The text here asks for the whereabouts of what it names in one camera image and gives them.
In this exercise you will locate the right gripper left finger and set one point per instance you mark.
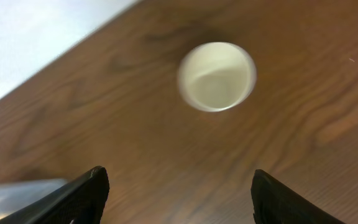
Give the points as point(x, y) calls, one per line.
point(81, 201)

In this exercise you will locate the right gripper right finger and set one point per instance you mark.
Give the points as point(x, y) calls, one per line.
point(275, 203)

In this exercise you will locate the clear plastic storage container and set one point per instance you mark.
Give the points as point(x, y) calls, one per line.
point(17, 195)

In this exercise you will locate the cream cup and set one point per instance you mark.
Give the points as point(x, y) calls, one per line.
point(216, 76)

